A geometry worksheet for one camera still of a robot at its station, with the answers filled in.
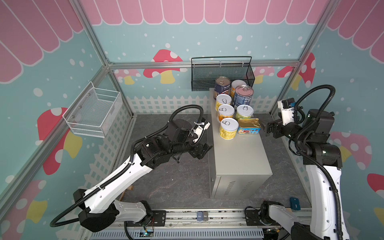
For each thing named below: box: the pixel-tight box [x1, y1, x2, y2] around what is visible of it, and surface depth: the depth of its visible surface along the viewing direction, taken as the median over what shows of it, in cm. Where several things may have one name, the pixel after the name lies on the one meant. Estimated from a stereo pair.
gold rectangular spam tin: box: [237, 118, 262, 135], surface depth 64 cm
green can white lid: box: [235, 104, 254, 121], surface depth 67 cm
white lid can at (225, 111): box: [218, 104, 235, 123], surface depth 68 cm
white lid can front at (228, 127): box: [219, 117, 239, 140], surface depth 62 cm
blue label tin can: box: [234, 85, 254, 109], surface depth 69 cm
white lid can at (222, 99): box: [215, 93, 232, 112], surface depth 73 cm
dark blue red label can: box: [213, 76, 231, 100], surface depth 74 cm
